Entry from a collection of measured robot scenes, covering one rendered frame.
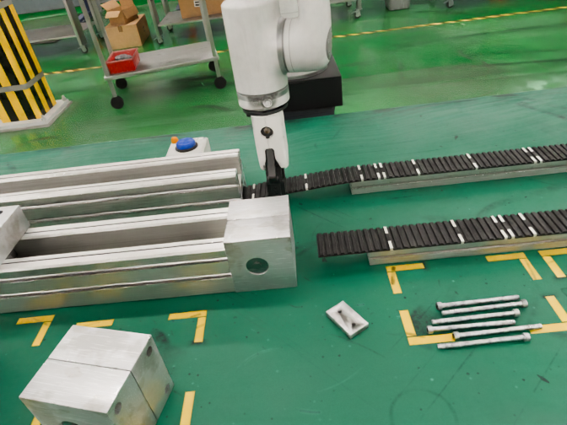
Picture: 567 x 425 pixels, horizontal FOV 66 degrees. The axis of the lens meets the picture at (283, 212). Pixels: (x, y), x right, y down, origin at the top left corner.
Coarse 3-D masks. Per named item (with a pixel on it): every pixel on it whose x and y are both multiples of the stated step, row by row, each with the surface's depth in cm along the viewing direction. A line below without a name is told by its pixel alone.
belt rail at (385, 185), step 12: (492, 168) 78; (504, 168) 78; (516, 168) 78; (528, 168) 78; (540, 168) 78; (552, 168) 78; (564, 168) 78; (372, 180) 79; (384, 180) 79; (396, 180) 79; (408, 180) 80; (420, 180) 80; (432, 180) 79; (444, 180) 79; (456, 180) 79; (468, 180) 79; (480, 180) 79; (360, 192) 80
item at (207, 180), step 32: (160, 160) 82; (192, 160) 81; (224, 160) 81; (0, 192) 84; (32, 192) 78; (64, 192) 76; (96, 192) 76; (128, 192) 76; (160, 192) 77; (192, 192) 76; (224, 192) 76; (32, 224) 80
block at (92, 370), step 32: (64, 352) 46; (96, 352) 46; (128, 352) 45; (32, 384) 44; (64, 384) 43; (96, 384) 43; (128, 384) 43; (160, 384) 49; (64, 416) 43; (96, 416) 41; (128, 416) 44
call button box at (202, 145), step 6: (198, 138) 93; (204, 138) 93; (174, 144) 93; (198, 144) 91; (204, 144) 91; (168, 150) 91; (174, 150) 90; (180, 150) 89; (186, 150) 89; (192, 150) 89; (198, 150) 89; (204, 150) 89; (210, 150) 95; (168, 156) 88
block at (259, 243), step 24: (240, 216) 63; (264, 216) 62; (288, 216) 61; (240, 240) 58; (264, 240) 58; (288, 240) 58; (240, 264) 61; (264, 264) 61; (288, 264) 61; (240, 288) 63; (264, 288) 63
